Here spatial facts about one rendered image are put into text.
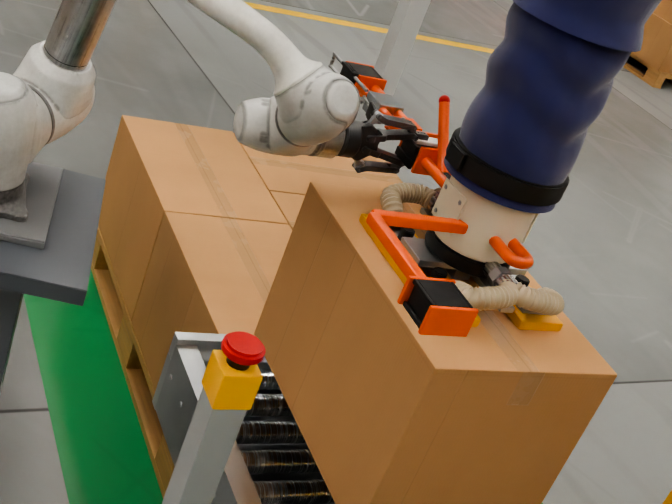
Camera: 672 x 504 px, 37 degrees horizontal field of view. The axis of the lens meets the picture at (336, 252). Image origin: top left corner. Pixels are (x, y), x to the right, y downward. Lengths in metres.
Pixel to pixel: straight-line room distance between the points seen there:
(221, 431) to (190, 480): 0.11
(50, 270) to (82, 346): 1.09
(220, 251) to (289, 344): 0.75
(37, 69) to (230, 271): 0.80
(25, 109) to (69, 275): 0.35
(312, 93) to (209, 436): 0.60
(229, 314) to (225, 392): 0.97
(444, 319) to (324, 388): 0.52
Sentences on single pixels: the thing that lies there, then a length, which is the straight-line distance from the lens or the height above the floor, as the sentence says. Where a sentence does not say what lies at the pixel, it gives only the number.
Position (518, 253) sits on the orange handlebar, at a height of 1.21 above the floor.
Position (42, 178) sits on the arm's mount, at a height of 0.79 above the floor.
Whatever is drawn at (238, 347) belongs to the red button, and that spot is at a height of 1.04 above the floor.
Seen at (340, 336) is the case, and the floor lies 0.92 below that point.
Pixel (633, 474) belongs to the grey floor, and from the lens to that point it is 3.78.
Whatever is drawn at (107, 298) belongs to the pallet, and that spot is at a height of 0.02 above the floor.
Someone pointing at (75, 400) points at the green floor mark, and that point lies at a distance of 3.03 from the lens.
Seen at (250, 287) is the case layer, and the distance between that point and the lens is 2.70.
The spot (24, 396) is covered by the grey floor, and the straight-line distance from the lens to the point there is 3.00.
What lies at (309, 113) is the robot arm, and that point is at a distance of 1.75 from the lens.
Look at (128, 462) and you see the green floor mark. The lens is 2.88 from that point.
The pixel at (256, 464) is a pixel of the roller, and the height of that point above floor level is 0.54.
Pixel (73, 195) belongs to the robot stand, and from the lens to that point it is 2.45.
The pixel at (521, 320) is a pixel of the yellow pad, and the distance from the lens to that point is 1.87.
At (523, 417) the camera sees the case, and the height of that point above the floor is 0.97.
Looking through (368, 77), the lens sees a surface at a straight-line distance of 2.33.
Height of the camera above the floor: 1.93
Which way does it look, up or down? 27 degrees down
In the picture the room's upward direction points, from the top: 22 degrees clockwise
